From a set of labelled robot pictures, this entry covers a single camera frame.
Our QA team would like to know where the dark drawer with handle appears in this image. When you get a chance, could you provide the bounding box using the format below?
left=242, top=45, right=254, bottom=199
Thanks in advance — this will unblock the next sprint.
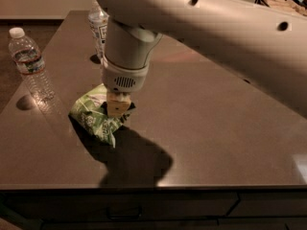
left=6, top=192, right=238, bottom=222

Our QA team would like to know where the white gripper with vent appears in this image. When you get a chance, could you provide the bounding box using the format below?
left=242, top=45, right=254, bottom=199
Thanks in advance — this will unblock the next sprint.
left=101, top=55, right=150, bottom=118

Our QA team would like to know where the green jalapeno chip bag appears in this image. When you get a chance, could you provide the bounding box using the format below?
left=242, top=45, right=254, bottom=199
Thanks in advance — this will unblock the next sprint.
left=69, top=84, right=135, bottom=148

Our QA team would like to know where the black wire napkin basket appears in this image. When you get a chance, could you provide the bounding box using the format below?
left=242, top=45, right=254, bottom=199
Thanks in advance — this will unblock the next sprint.
left=255, top=0, right=307, bottom=16

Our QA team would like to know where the clear plastic water bottle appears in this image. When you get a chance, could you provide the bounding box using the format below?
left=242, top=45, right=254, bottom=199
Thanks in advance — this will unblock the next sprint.
left=9, top=27, right=55, bottom=104

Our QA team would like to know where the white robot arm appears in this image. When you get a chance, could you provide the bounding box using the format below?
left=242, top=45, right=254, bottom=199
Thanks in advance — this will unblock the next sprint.
left=97, top=0, right=307, bottom=116

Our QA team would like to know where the white labelled drink bottle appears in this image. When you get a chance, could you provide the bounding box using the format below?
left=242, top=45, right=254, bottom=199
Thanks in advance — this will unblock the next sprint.
left=88, top=0, right=108, bottom=59

